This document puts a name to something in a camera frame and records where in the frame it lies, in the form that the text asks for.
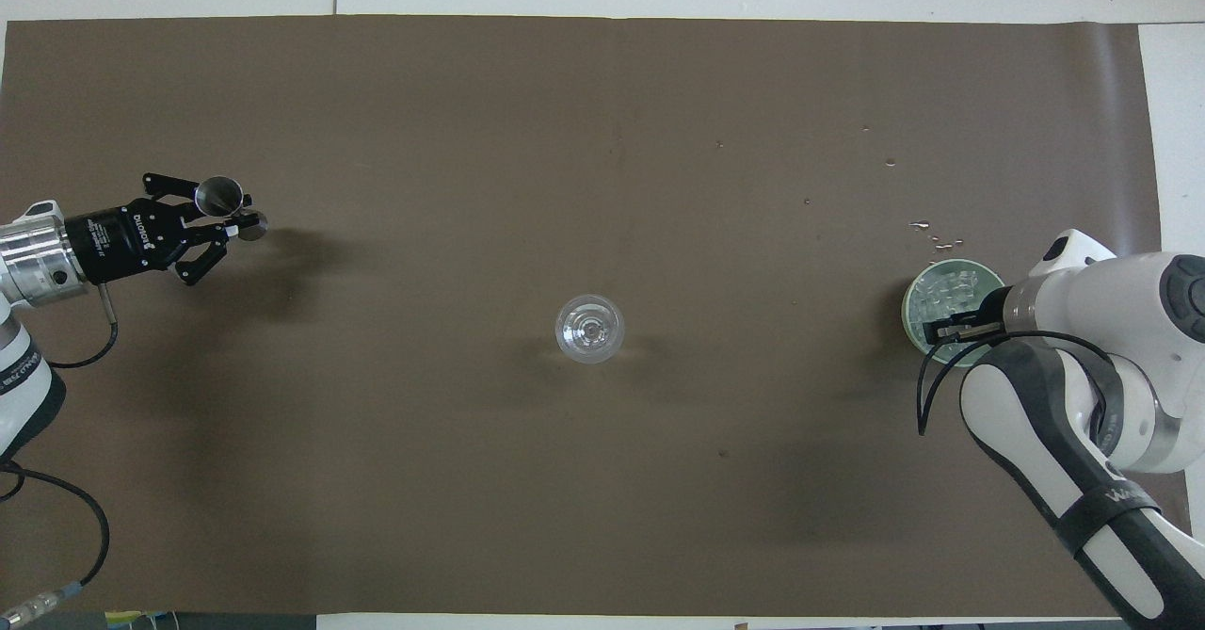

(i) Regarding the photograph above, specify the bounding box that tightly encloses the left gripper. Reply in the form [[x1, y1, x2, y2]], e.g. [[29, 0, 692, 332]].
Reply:
[[63, 171, 239, 288]]

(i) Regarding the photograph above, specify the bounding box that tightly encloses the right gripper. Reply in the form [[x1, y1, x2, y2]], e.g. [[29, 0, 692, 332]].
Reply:
[[924, 286, 1014, 346]]

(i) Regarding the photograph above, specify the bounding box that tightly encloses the metal jigger cup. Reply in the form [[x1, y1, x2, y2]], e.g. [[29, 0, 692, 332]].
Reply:
[[193, 174, 271, 242]]

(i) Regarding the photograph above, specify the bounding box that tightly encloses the green bowl with ice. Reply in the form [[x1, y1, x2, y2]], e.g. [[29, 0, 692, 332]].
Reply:
[[901, 257, 1007, 370]]

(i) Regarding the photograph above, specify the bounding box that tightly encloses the clear wine glass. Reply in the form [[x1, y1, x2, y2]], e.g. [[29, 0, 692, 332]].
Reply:
[[554, 293, 627, 366]]

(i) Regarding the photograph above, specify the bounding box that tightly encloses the black cable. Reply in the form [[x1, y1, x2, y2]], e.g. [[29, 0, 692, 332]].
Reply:
[[0, 459, 112, 627], [915, 329, 1127, 439], [47, 283, 121, 371]]

